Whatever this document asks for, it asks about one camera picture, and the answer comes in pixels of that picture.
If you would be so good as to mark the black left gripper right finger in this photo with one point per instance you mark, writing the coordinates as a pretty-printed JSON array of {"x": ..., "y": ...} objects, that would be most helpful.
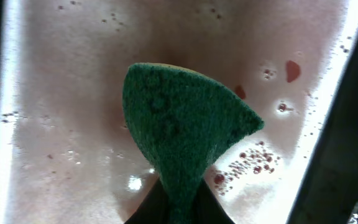
[{"x": 207, "y": 209}]

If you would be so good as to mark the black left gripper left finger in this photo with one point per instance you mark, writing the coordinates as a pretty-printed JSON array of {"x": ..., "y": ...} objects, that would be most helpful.
[{"x": 154, "y": 209}]

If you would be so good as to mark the green yellow sponge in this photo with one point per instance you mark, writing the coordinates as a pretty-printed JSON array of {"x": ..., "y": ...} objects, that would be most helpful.
[{"x": 182, "y": 122}]

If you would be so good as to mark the black rectangular water tray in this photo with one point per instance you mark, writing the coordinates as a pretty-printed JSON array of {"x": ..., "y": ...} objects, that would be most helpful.
[{"x": 66, "y": 155}]

